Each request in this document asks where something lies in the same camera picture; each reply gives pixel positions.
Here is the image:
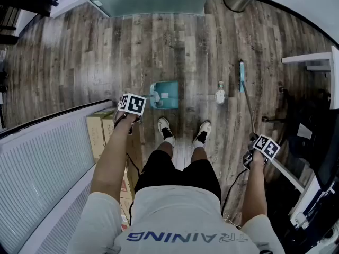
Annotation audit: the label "person's left white shoe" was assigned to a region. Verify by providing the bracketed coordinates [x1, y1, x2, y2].
[157, 116, 176, 147]

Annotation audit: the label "white office desk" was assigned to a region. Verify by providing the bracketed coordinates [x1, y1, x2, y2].
[270, 44, 339, 251]

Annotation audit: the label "person's white shoe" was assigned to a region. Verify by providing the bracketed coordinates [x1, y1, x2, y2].
[157, 116, 176, 147]
[192, 120, 212, 149]

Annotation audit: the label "hand-held gripper black cable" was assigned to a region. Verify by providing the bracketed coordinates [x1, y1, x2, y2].
[220, 167, 249, 217]
[126, 151, 141, 226]

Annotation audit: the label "person's left forearm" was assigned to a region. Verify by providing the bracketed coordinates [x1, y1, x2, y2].
[90, 113, 140, 204]

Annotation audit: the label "person's black shorts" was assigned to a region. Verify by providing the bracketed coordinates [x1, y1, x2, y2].
[133, 149, 222, 204]

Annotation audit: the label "right hand-held gripper black cable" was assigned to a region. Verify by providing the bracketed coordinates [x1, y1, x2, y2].
[220, 167, 249, 217]

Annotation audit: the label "person's right forearm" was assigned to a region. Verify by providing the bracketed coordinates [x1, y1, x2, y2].
[240, 152, 269, 226]

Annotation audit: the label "stack of cardboard boxes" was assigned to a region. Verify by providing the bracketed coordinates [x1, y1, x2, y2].
[85, 108, 146, 233]

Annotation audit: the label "person's right leg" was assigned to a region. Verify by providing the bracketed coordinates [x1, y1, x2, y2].
[190, 146, 209, 164]

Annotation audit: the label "black office chair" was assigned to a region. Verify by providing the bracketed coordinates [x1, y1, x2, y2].
[261, 87, 339, 192]

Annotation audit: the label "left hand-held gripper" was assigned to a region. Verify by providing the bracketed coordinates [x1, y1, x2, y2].
[113, 93, 147, 136]

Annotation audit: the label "glass partition with white blinds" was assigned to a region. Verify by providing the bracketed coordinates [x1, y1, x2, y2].
[0, 99, 118, 254]

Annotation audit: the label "clear plastic bottle trash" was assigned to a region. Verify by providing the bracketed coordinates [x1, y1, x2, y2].
[215, 81, 227, 105]

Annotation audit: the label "person's left leg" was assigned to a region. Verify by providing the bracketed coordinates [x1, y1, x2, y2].
[156, 142, 174, 159]

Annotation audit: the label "left hand-held gripper black cable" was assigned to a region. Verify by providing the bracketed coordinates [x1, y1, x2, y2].
[126, 151, 141, 226]

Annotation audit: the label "person's leg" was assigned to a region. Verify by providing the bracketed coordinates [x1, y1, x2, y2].
[190, 146, 209, 164]
[156, 142, 174, 159]

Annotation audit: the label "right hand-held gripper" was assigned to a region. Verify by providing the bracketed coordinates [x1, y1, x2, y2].
[242, 132, 281, 171]

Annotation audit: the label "teal broom with metal handle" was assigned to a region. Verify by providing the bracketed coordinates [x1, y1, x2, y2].
[239, 60, 257, 137]

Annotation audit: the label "person's white t-shirt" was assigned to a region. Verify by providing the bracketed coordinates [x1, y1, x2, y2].
[67, 185, 286, 254]

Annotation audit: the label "teal dustpan with long handle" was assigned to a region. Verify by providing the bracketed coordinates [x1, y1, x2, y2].
[144, 80, 180, 111]

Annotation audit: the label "person's right white shoe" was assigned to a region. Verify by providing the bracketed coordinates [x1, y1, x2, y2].
[192, 120, 212, 149]

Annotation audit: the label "black metal railing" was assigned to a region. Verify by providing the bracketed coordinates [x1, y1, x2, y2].
[0, 0, 74, 47]

